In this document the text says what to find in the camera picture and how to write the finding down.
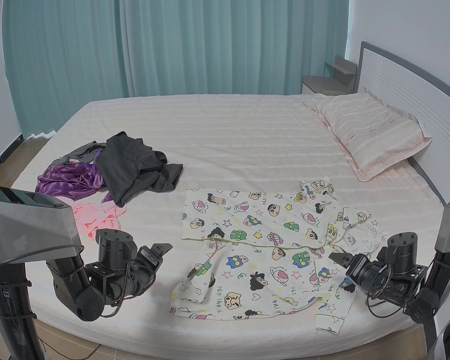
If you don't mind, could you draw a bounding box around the pink garment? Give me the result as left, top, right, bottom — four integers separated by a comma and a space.
70, 200, 128, 241

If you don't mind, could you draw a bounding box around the grey bedside table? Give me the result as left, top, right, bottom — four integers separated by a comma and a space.
302, 54, 358, 96

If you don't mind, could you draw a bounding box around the purple satin garment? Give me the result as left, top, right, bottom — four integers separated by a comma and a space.
35, 149, 115, 203

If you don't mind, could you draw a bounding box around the blue-green curtain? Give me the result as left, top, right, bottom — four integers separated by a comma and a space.
119, 0, 351, 97
2, 0, 130, 139

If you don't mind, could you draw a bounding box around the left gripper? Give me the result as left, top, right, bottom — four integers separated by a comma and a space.
135, 242, 173, 279

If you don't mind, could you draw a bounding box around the white printed pyjama top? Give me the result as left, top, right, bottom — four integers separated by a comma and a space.
169, 176, 389, 333

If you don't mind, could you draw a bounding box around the black cable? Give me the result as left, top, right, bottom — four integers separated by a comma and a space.
365, 293, 409, 318
97, 263, 136, 319
34, 336, 102, 360

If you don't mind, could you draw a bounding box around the black garment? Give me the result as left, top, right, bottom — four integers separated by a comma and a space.
96, 131, 184, 207

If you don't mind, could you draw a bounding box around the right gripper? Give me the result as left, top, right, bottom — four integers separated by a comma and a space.
328, 251, 379, 283

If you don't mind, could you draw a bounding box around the bed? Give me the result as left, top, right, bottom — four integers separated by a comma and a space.
0, 40, 450, 348

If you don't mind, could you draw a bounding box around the pink striped pillow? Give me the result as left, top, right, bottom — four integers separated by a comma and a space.
304, 90, 433, 183

